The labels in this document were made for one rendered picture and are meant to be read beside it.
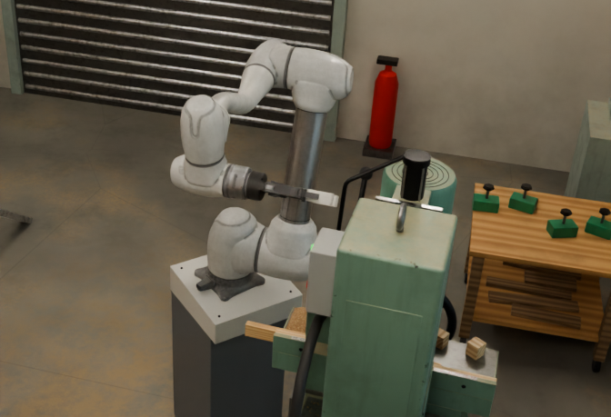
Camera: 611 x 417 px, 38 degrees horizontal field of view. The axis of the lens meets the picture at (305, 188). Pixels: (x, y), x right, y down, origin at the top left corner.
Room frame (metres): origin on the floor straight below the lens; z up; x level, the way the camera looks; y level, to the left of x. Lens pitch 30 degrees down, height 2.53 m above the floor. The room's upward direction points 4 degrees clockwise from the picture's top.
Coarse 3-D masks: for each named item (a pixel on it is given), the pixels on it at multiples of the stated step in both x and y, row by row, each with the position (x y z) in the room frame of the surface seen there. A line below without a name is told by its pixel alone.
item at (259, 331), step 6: (246, 324) 1.93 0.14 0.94; (252, 324) 1.93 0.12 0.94; (258, 324) 1.93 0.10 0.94; (264, 324) 1.94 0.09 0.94; (246, 330) 1.93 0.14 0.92; (252, 330) 1.93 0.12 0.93; (258, 330) 1.92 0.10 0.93; (264, 330) 1.92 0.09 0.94; (270, 330) 1.92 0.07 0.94; (282, 330) 1.92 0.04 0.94; (288, 330) 1.92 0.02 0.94; (252, 336) 1.93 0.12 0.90; (258, 336) 1.92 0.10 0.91; (264, 336) 1.92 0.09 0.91; (270, 336) 1.91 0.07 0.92
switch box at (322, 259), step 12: (324, 228) 1.61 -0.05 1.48; (324, 240) 1.57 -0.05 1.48; (336, 240) 1.57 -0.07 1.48; (312, 252) 1.52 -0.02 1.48; (324, 252) 1.52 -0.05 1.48; (312, 264) 1.52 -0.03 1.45; (324, 264) 1.52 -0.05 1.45; (312, 276) 1.52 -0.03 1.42; (324, 276) 1.52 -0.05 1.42; (312, 288) 1.52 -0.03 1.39; (324, 288) 1.52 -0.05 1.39; (312, 300) 1.52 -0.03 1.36; (324, 300) 1.52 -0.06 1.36; (312, 312) 1.52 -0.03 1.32; (324, 312) 1.51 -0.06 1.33
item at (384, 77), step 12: (384, 60) 4.77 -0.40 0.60; (396, 60) 4.78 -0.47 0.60; (384, 72) 4.77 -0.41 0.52; (384, 84) 4.73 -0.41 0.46; (396, 84) 4.75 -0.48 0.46; (384, 96) 4.72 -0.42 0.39; (396, 96) 4.77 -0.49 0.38; (372, 108) 4.78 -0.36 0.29; (384, 108) 4.72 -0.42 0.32; (372, 120) 4.76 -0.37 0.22; (384, 120) 4.72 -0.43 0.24; (372, 132) 4.75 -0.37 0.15; (384, 132) 4.72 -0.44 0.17; (372, 144) 4.74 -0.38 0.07; (384, 144) 4.72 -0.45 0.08; (372, 156) 4.71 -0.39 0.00; (384, 156) 4.70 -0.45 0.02
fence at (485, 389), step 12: (276, 336) 1.87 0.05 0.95; (288, 336) 1.88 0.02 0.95; (276, 348) 1.87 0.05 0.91; (288, 348) 1.87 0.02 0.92; (300, 348) 1.86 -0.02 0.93; (432, 372) 1.78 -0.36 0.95; (432, 384) 1.78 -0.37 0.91; (444, 384) 1.77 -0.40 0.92; (456, 384) 1.76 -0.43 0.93; (468, 384) 1.75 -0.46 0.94; (480, 384) 1.75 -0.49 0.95; (492, 384) 1.74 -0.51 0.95; (480, 396) 1.75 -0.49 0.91; (492, 396) 1.74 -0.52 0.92
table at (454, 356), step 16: (288, 320) 2.01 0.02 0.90; (448, 352) 1.92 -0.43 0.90; (464, 352) 1.92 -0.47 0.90; (496, 352) 1.93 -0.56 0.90; (288, 368) 1.87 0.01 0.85; (464, 368) 1.86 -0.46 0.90; (480, 368) 1.86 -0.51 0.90; (496, 368) 1.87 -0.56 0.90; (432, 400) 1.77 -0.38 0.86; (448, 400) 1.76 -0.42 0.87; (464, 400) 1.76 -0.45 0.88; (480, 400) 1.75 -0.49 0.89
